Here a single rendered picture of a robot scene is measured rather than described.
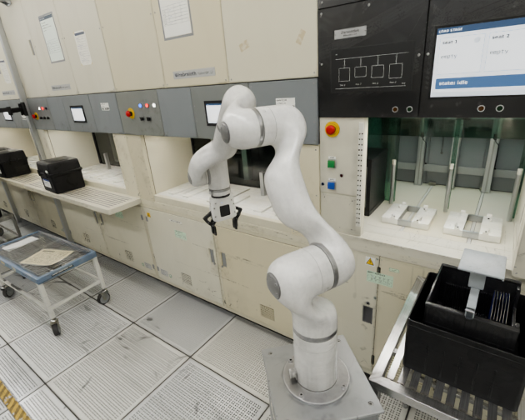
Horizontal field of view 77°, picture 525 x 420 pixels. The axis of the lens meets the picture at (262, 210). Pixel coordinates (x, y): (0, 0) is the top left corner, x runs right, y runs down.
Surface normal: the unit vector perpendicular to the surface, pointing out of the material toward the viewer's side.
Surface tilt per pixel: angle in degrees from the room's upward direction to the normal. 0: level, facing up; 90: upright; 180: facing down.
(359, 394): 0
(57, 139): 90
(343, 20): 90
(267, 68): 90
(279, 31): 90
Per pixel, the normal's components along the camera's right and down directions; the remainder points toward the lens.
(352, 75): -0.58, 0.35
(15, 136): 0.81, 0.16
